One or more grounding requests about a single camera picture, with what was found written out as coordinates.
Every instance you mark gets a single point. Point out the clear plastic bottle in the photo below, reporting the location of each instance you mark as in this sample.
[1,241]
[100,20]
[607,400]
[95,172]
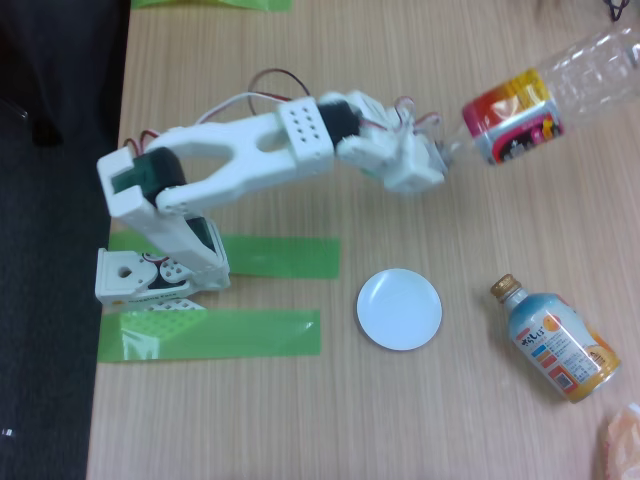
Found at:
[520,120]

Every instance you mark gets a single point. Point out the orange drink bottle can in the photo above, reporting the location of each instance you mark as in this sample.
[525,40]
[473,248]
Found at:
[560,340]

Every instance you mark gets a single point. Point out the white round plate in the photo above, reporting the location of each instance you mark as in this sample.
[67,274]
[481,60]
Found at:
[399,309]

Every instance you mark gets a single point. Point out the green tape strip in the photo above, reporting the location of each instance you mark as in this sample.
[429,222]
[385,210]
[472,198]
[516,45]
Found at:
[285,257]
[240,335]

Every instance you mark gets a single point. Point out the green plastic sheet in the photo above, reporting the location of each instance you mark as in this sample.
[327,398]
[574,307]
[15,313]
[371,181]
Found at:
[215,4]

